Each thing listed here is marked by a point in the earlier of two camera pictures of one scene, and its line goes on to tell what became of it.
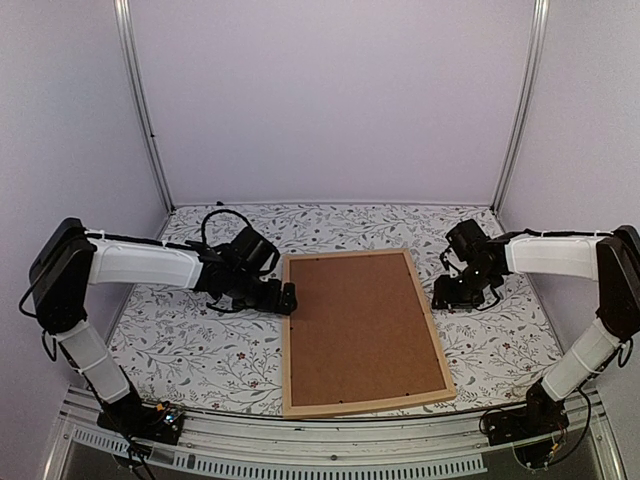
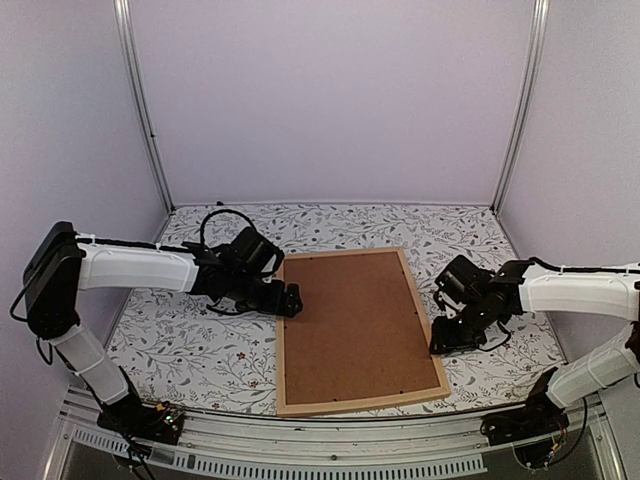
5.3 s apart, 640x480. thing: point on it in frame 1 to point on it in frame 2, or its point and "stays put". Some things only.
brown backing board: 359,331 stays put
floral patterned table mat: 181,350 stays put
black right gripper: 444,296 to 446,343
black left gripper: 270,304 stays put
